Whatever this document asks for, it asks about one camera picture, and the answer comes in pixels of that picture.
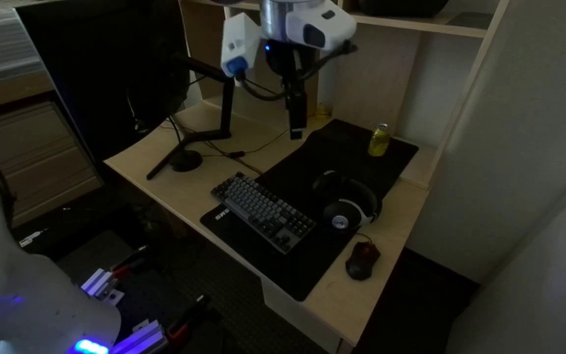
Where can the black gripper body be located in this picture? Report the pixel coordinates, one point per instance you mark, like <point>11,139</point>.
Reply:
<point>284,62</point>

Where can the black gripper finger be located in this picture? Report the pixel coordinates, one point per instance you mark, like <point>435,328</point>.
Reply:
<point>292,119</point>
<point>304,119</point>

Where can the black and silver headphones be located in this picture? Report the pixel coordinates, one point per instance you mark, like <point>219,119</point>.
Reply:
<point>345,212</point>

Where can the black gooseneck desk lamp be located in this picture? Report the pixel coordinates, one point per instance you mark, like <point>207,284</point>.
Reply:
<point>186,160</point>

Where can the curved black computer monitor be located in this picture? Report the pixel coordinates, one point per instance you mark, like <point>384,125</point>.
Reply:
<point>99,72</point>

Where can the large black desk mat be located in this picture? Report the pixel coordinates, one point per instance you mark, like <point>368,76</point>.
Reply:
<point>335,159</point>

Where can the small yellow bottle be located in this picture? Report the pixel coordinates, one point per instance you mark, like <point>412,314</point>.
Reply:
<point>380,141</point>

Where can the grey mechanical keyboard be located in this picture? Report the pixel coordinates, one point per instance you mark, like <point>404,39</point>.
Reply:
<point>266,214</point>

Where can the black bag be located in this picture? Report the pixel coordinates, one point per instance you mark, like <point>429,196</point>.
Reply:
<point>402,7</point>

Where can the light wooden shelf unit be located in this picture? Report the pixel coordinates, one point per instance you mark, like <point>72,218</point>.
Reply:
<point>427,27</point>

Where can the black and red mouse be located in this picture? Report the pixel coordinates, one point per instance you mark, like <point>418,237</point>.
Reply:
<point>362,261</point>

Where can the white clamp block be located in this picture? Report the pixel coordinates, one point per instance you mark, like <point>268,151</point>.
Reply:
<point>99,284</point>
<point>140,337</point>

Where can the brown wooden cabinet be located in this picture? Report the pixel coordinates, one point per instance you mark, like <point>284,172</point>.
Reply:
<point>40,159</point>

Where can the white ribbed panel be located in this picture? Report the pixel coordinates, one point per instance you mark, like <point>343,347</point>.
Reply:
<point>1,46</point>

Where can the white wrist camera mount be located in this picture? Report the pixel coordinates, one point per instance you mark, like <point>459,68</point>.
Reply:
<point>239,42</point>

